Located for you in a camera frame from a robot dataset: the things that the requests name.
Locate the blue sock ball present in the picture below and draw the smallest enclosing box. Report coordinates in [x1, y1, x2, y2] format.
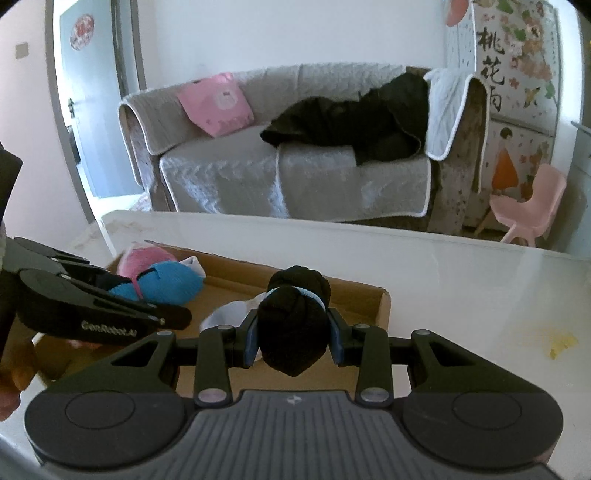
[108, 261, 207, 306]

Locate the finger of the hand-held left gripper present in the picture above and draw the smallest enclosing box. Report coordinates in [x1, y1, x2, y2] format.
[58, 273, 160, 316]
[13, 237, 136, 291]

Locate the white cloth bundle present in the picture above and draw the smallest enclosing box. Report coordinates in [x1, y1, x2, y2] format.
[198, 291, 269, 334]

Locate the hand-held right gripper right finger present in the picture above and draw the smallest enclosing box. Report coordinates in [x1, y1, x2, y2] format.
[327, 309, 546, 408]

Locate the black clothing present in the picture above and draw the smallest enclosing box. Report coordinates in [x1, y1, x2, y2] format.
[260, 71, 430, 167]

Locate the pink paper decoration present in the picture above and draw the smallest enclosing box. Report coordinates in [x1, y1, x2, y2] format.
[445, 0, 469, 26]

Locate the person's left hand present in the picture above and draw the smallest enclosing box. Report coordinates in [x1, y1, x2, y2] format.
[0, 364, 22, 420]

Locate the flower-print wall poster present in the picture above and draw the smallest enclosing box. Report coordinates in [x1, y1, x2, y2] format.
[445, 0, 561, 232]

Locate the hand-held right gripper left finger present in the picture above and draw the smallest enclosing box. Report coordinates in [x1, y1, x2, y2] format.
[46, 310, 258, 408]

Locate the black sock ball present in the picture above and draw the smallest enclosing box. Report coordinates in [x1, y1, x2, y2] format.
[256, 266, 332, 377]

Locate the grey sofa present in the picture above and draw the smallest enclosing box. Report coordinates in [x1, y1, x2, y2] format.
[117, 62, 492, 232]

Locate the pink chair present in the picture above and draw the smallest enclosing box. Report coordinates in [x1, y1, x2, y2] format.
[475, 164, 568, 247]

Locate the pink fluffy sock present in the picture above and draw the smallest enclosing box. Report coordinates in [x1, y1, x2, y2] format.
[116, 244, 174, 280]

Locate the pink pillow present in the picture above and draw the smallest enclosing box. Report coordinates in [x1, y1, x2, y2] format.
[178, 71, 256, 138]

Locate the cardboard box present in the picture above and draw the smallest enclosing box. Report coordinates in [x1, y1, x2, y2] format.
[32, 240, 391, 398]

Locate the white quilted blanket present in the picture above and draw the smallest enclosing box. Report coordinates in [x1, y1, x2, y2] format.
[422, 68, 486, 161]

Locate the red round door sticker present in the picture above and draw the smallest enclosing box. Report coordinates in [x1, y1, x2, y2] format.
[69, 14, 95, 49]

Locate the white desktop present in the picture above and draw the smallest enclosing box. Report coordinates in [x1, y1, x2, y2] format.
[0, 210, 591, 480]

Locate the door handle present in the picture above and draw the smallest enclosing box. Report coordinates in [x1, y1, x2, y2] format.
[66, 98, 82, 163]

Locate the grey door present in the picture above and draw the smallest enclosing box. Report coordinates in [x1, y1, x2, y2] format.
[59, 0, 145, 200]

